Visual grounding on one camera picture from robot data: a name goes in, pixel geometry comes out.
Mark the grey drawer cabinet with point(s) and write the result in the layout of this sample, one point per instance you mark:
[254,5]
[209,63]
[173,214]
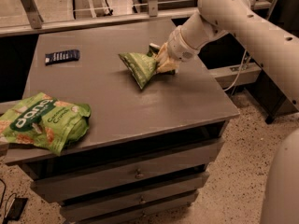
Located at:
[171,130]

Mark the top drawer knob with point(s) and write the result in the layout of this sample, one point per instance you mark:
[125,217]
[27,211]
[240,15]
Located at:
[138,174]

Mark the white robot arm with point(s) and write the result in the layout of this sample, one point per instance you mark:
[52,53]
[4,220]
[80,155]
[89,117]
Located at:
[277,51]

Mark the green jalapeno chip bag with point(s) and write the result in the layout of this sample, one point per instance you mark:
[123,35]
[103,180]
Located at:
[142,65]

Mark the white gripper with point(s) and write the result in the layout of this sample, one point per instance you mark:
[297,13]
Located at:
[178,48]

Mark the grey metal bracket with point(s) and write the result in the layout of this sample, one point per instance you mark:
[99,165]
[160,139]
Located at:
[32,13]

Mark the black device on floor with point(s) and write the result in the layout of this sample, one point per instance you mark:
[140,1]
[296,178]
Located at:
[15,210]

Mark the green rice chip bag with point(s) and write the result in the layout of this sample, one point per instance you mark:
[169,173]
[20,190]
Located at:
[46,122]

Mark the grey metal shelf rail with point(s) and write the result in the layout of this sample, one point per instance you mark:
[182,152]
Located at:
[58,26]

